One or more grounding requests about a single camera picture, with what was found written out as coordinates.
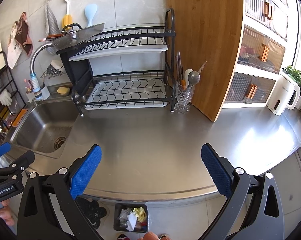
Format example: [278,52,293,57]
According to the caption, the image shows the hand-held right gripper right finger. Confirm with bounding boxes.
[198,143,285,240]

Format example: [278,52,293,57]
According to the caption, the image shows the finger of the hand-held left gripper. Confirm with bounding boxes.
[0,142,11,159]
[0,151,35,179]

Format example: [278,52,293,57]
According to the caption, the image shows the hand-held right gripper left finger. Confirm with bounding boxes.
[17,144,103,240]

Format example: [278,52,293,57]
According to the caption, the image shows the black trash bin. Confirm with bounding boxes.
[113,203,149,232]

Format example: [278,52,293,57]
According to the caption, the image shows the white paper towel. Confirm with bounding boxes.
[127,211,138,232]

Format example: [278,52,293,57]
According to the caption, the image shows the large yellow plastic bag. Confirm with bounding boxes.
[132,206,147,222]

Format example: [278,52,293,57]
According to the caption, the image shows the person's left hand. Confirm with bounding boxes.
[0,201,16,227]

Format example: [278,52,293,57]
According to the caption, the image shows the steel sink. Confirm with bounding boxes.
[9,97,78,159]

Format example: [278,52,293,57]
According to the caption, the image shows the black floor mat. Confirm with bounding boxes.
[75,196,108,230]

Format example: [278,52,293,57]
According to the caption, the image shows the white glove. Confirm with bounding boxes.
[0,89,13,106]

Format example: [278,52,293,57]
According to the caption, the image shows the white holder cup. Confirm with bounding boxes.
[25,85,51,103]

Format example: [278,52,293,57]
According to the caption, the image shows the steel faucet blue filter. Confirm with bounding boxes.
[29,42,57,99]

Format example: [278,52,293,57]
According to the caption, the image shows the glass utensil holder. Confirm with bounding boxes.
[174,81,195,114]

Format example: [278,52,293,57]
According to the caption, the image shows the black metal shelf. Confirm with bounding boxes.
[0,51,27,130]

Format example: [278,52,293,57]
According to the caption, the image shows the person's pink fleece pants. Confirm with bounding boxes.
[142,231,161,240]

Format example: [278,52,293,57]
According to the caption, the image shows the metal ladle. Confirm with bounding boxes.
[188,71,201,87]

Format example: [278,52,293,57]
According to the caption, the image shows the white printed hanging cloth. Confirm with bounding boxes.
[7,21,26,70]

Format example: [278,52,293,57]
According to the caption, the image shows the white electric kettle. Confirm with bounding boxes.
[266,71,301,116]

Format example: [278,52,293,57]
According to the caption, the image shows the white spoon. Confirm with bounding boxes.
[184,68,194,85]

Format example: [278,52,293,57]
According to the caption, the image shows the dark chopsticks bundle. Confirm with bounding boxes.
[175,51,185,85]

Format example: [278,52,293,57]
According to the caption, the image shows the brown pink hanging towel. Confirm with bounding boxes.
[15,12,34,57]

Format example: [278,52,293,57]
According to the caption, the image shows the green potted plant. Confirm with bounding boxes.
[284,65,301,103]

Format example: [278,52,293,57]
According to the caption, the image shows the bamboo cutting board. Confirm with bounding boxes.
[167,0,245,123]

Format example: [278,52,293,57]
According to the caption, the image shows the steel colander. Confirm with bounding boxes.
[38,22,106,51]

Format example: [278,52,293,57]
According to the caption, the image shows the grey hanging cloth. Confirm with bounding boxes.
[44,2,62,55]

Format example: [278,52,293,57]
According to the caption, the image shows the yellow dish brush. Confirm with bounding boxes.
[62,0,73,30]

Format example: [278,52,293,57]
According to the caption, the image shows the light blue rice paddle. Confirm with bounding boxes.
[84,4,98,27]

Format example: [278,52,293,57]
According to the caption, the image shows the wire sponge basket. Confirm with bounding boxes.
[40,59,67,79]

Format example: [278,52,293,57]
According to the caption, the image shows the black wire dish rack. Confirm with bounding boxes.
[56,8,176,117]

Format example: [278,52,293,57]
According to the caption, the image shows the white cabinet orange handles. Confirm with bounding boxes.
[183,0,290,109]

